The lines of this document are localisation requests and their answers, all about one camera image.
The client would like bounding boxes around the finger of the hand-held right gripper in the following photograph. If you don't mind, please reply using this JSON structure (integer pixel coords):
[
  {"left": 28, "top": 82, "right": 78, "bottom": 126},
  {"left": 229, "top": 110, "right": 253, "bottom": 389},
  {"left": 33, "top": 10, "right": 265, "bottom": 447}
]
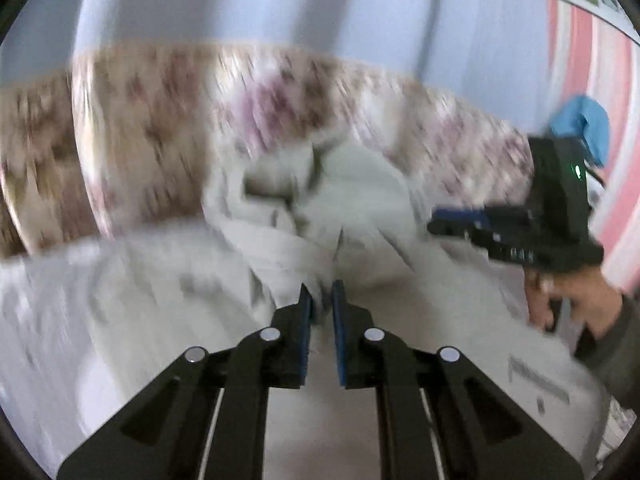
[{"left": 427, "top": 207, "right": 497, "bottom": 250}]

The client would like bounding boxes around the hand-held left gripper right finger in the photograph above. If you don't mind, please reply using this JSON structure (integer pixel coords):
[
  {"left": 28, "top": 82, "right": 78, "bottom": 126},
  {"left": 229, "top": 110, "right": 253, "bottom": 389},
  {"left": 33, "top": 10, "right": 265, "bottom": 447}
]
[{"left": 331, "top": 279, "right": 585, "bottom": 480}]

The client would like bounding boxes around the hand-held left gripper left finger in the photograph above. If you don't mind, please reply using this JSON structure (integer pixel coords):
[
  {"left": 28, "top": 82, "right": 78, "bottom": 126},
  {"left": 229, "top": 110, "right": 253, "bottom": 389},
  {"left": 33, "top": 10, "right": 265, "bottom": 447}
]
[{"left": 56, "top": 283, "right": 315, "bottom": 480}]

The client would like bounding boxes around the cream garment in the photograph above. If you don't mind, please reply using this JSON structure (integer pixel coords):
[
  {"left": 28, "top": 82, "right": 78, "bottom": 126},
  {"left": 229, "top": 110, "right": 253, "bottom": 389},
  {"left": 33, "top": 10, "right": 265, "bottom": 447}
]
[{"left": 75, "top": 136, "right": 611, "bottom": 480}]

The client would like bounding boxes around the person's right forearm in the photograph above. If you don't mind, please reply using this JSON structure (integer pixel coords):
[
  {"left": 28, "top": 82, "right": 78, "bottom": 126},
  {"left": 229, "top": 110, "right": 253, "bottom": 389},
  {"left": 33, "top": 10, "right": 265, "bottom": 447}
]
[{"left": 574, "top": 291, "right": 640, "bottom": 412}]

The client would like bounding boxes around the person's right hand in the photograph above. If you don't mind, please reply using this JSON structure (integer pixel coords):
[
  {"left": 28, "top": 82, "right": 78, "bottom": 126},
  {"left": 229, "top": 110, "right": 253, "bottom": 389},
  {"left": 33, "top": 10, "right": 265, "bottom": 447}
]
[{"left": 523, "top": 264, "right": 624, "bottom": 342}]

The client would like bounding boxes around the blue cloth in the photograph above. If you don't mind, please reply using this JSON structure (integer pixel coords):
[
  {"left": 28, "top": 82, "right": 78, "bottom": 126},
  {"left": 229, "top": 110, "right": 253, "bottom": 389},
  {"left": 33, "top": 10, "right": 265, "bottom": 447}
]
[{"left": 549, "top": 94, "right": 612, "bottom": 169}]

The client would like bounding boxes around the grey printed bedsheet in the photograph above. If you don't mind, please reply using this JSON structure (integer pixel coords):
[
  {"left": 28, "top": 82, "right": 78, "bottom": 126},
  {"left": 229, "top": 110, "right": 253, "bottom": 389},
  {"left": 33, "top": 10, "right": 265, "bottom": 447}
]
[{"left": 0, "top": 232, "right": 261, "bottom": 467}]

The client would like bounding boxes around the floral curtain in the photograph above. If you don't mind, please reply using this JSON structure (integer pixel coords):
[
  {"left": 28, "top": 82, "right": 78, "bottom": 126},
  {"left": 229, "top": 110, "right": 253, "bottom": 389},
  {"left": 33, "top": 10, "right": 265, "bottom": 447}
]
[{"left": 0, "top": 42, "right": 540, "bottom": 262}]

